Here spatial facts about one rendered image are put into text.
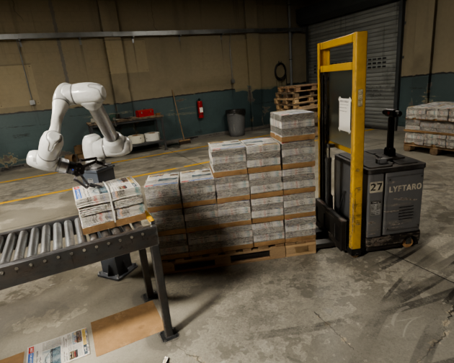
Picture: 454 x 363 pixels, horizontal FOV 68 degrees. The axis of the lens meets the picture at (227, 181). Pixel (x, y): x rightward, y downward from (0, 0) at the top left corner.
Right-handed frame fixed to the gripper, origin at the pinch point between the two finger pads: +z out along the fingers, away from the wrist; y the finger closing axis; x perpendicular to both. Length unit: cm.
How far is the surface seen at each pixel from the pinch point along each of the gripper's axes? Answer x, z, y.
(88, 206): 13.5, -4.7, 17.0
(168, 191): -44, 60, 7
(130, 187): 13.3, 15.0, 0.5
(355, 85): 24, 150, -118
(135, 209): 13.3, 22.2, 13.3
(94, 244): 27.2, 1.6, 34.0
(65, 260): 27, -10, 45
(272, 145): -14, 123, -57
